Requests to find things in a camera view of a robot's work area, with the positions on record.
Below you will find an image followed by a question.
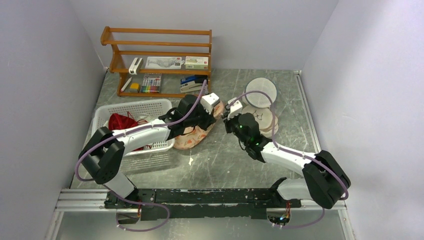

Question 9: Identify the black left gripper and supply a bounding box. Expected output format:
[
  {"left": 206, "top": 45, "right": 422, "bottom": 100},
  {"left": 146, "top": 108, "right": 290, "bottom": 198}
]
[{"left": 185, "top": 103, "right": 217, "bottom": 132}]

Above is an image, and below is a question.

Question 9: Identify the floral peach laundry bag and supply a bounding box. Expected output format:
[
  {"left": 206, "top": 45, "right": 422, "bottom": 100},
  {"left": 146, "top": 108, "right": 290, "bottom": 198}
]
[{"left": 169, "top": 101, "right": 224, "bottom": 150}]

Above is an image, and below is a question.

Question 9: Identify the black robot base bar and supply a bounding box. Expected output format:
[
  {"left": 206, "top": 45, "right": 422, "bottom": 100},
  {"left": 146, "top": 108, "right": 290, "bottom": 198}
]
[{"left": 104, "top": 188, "right": 301, "bottom": 221}]

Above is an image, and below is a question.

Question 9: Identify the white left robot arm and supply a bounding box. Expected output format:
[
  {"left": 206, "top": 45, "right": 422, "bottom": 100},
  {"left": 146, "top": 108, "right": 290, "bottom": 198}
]
[{"left": 77, "top": 93, "right": 220, "bottom": 208}]

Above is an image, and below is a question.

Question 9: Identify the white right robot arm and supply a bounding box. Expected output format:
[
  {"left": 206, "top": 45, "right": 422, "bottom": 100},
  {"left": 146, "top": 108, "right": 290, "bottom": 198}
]
[{"left": 222, "top": 113, "right": 351, "bottom": 209}]

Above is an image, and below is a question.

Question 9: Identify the beige round laundry bag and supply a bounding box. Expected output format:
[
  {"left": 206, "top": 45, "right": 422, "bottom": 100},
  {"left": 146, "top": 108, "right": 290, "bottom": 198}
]
[{"left": 241, "top": 105, "right": 273, "bottom": 138}]

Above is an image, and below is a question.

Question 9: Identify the white round mesh laundry bag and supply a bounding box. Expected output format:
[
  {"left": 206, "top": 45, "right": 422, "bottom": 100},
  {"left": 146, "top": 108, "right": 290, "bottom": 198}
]
[{"left": 242, "top": 77, "right": 278, "bottom": 109}]

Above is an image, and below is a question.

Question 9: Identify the white bra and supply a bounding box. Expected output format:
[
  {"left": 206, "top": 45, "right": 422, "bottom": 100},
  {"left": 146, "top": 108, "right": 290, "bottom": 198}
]
[{"left": 100, "top": 114, "right": 159, "bottom": 132}]

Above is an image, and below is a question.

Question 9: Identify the red bra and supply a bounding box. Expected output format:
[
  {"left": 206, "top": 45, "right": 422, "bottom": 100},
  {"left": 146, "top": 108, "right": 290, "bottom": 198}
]
[{"left": 108, "top": 111, "right": 157, "bottom": 152}]

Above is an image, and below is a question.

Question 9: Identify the blue black stapler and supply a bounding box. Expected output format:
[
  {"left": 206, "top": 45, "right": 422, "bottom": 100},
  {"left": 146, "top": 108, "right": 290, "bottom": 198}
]
[{"left": 180, "top": 74, "right": 208, "bottom": 93}]

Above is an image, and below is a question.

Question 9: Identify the white green box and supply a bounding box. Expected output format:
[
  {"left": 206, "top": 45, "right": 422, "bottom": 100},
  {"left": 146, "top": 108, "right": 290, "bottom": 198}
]
[{"left": 184, "top": 56, "right": 209, "bottom": 70}]

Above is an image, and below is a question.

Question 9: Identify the coloured marker pen set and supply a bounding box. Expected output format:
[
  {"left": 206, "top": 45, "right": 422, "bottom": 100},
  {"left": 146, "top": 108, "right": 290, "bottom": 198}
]
[{"left": 140, "top": 73, "right": 162, "bottom": 94}]

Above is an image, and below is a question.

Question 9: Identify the clear plastic package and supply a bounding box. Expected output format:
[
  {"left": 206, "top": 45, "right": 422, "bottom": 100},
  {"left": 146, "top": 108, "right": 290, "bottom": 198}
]
[{"left": 145, "top": 56, "right": 185, "bottom": 70}]

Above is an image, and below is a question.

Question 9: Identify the yellow sticky note block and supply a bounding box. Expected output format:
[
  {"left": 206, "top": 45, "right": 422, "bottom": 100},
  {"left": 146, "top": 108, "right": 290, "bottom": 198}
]
[{"left": 129, "top": 82, "right": 141, "bottom": 93}]

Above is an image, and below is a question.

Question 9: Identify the white marker pen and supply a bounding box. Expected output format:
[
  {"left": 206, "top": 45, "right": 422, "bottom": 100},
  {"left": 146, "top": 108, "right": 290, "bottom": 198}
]
[{"left": 120, "top": 77, "right": 132, "bottom": 93}]

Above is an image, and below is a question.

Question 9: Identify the white plastic basket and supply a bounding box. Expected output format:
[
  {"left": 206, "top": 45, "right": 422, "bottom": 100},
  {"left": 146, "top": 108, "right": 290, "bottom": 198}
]
[{"left": 90, "top": 98, "right": 175, "bottom": 157}]

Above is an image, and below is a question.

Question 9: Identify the white handheld device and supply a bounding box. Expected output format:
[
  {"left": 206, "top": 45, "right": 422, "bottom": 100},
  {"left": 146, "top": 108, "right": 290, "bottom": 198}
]
[{"left": 128, "top": 57, "right": 144, "bottom": 75}]

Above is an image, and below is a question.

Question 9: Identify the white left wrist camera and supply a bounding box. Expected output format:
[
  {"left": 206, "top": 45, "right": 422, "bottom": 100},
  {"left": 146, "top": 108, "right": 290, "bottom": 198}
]
[{"left": 200, "top": 93, "right": 221, "bottom": 115}]

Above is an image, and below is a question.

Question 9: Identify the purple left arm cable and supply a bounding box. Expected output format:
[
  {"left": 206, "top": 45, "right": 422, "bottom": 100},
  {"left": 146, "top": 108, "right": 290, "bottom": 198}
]
[{"left": 74, "top": 80, "right": 209, "bottom": 182}]

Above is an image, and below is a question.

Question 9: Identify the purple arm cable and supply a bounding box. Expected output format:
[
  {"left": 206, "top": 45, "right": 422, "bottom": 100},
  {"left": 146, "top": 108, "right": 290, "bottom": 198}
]
[
  {"left": 74, "top": 80, "right": 209, "bottom": 182},
  {"left": 226, "top": 91, "right": 349, "bottom": 230}
]

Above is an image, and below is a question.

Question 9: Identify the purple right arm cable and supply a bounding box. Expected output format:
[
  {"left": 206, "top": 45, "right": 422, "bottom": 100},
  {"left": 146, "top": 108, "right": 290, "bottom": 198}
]
[{"left": 226, "top": 91, "right": 349, "bottom": 230}]

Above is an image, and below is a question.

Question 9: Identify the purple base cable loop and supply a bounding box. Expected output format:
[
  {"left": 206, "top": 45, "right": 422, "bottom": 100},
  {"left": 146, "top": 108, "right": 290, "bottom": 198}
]
[{"left": 114, "top": 202, "right": 171, "bottom": 233}]

